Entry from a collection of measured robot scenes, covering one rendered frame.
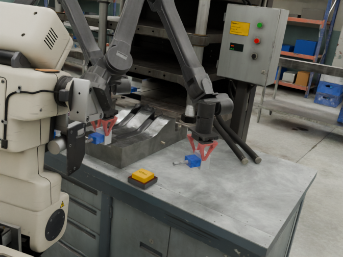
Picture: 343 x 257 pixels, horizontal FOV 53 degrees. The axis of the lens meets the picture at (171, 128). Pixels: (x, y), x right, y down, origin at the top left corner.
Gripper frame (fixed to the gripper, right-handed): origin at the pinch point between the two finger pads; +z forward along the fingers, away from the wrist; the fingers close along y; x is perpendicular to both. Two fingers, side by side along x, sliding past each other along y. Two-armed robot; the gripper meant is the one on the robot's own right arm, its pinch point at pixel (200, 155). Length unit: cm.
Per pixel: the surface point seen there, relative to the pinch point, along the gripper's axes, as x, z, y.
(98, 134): 28.4, -0.4, 25.9
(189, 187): 0.3, 14.9, 3.8
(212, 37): -59, -31, 87
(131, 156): 13.9, 11.4, 27.6
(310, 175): -57, 16, -3
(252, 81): -65, -12, 52
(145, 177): 15.9, 10.9, 9.2
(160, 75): -32, -5, 99
